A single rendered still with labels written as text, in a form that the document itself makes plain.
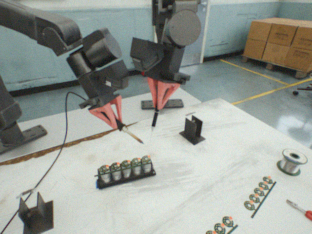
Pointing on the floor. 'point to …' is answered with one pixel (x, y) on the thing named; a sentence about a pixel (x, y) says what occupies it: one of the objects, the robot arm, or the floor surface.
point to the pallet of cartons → (281, 44)
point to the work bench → (166, 179)
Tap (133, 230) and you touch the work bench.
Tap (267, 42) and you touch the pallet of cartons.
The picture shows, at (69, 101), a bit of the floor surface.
